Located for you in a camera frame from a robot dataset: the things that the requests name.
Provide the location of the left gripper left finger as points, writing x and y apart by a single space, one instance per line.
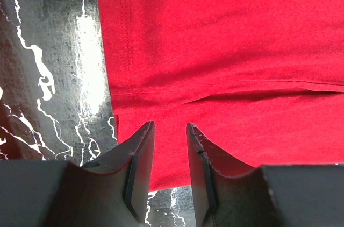
120 179

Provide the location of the dark red t shirt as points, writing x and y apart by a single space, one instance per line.
263 79

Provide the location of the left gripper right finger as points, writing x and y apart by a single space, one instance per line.
225 190

